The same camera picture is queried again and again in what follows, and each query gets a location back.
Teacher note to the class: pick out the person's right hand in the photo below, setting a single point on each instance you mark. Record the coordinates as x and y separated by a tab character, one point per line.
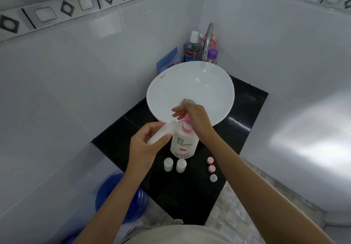
200	120

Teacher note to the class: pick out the person's left hand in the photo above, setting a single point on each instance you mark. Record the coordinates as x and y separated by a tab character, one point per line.
141	153

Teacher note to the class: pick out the small translucent bottle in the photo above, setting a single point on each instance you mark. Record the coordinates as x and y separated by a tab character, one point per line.
161	134
168	165
181	166

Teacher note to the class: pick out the white hand sanitizer pump bottle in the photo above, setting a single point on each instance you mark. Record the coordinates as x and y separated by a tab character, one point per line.
184	146

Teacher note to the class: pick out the pink cap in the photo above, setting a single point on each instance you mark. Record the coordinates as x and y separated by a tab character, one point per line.
211	169
210	160

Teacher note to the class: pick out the white cap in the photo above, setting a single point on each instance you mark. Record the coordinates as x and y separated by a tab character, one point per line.
213	178

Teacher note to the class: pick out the person's right forearm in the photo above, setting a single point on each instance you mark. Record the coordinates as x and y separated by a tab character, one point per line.
263	194

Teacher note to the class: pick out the person's left forearm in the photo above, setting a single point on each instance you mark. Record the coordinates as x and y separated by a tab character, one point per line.
112	208

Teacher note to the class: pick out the person's white printed shirt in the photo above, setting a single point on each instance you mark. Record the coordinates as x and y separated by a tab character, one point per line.
175	237

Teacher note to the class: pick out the metal sink drain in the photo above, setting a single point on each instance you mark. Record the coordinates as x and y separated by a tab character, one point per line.
191	101

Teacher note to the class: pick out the white ceramic sink basin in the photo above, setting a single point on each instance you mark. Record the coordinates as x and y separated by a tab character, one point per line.
192	82

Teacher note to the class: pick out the blue plastic bucket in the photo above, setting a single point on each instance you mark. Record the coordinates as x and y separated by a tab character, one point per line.
109	194

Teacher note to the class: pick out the blue mouthwash bottle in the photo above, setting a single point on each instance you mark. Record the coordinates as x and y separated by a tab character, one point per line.
188	56

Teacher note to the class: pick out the blue pouch packet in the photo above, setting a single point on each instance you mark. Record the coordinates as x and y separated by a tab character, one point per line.
166	63

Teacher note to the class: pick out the purple capped bottle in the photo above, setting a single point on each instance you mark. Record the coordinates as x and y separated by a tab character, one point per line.
212	53

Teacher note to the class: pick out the pink red tube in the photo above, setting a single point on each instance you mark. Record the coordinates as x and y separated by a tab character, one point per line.
214	41

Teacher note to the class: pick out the chrome faucet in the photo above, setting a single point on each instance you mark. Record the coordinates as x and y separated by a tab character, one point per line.
208	35

